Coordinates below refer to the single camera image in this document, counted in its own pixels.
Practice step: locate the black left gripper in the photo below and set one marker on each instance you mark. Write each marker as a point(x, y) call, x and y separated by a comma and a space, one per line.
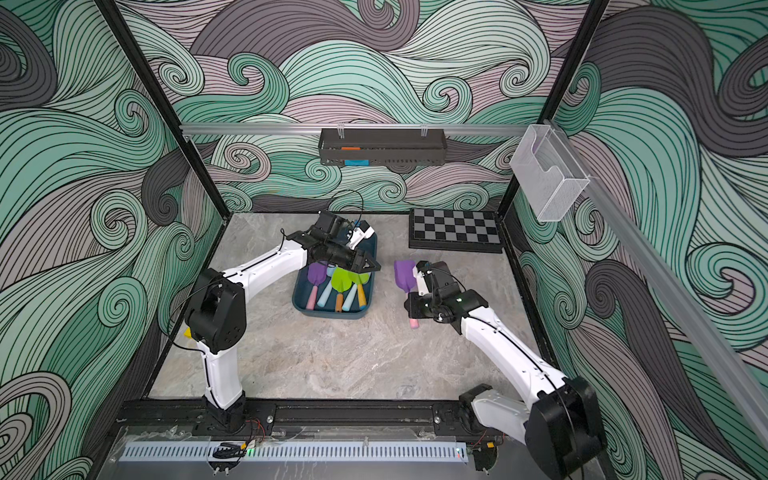
point(370, 268)

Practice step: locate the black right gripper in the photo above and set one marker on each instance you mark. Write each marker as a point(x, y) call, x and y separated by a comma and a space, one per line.
point(417, 302)

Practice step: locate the green round shovel wooden handle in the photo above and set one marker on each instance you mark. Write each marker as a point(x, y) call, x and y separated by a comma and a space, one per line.
point(360, 281)

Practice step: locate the green pointed shovel wooden handle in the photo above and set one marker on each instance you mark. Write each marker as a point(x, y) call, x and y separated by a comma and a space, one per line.
point(341, 283)

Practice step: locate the purple shovel pink handle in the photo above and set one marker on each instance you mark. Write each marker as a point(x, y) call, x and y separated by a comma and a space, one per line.
point(316, 275)
point(406, 281)

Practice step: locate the teal plastic storage box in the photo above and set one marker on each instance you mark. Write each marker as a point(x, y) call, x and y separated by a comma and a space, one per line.
point(302, 290)

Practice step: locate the light blue shovel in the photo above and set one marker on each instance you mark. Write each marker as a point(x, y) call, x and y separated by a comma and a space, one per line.
point(324, 297)
point(350, 298)

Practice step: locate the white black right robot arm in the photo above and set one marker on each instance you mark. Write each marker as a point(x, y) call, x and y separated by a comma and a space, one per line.
point(555, 416)

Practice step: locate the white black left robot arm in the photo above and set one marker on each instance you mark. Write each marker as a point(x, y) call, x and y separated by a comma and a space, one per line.
point(216, 314)

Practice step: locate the black white chessboard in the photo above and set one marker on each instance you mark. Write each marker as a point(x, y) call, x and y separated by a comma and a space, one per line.
point(454, 230)

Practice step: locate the blue item in shelf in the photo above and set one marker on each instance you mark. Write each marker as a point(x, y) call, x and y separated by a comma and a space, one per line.
point(356, 163)

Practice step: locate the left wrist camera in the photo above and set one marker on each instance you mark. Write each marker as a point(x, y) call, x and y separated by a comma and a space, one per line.
point(335, 227)

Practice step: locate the black wall shelf tray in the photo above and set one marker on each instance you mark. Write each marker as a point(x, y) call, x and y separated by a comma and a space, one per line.
point(400, 150)

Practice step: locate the aluminium rail back wall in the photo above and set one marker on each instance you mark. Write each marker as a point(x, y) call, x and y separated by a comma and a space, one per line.
point(273, 128)

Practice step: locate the aluminium rail wall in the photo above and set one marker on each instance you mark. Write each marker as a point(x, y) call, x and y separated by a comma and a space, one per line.
point(730, 370)
point(273, 128)

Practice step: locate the white slotted cable duct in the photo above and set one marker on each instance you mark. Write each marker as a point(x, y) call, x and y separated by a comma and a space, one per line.
point(301, 451)

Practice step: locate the clear plastic wall bin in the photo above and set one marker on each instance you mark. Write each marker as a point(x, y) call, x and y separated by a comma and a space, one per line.
point(548, 171)

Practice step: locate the aluminium rail right wall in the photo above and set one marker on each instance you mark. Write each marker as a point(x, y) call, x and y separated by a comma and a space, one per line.
point(730, 370)

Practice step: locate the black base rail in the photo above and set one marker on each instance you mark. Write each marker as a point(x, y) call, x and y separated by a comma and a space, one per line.
point(278, 417)

